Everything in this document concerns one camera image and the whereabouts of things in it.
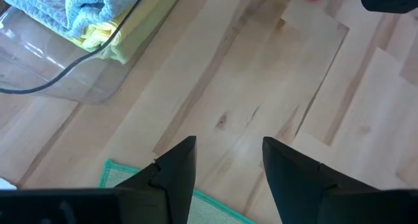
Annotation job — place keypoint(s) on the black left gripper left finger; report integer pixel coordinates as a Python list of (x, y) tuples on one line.
[(130, 207)]

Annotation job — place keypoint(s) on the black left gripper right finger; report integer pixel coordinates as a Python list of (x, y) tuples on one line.
[(326, 204)]

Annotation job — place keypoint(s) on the sage green teal-edged towel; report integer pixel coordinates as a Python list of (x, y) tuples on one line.
[(209, 211)]

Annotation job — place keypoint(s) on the lime green microfiber towel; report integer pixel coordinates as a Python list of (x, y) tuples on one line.
[(121, 52)]

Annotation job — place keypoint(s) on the yellow microfiber towel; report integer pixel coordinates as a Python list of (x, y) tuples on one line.
[(94, 38)]

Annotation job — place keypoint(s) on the grey waffle microfiber towel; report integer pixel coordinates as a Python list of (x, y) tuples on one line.
[(81, 5)]

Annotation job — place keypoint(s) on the clear plastic bin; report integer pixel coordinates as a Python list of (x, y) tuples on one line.
[(49, 73)]

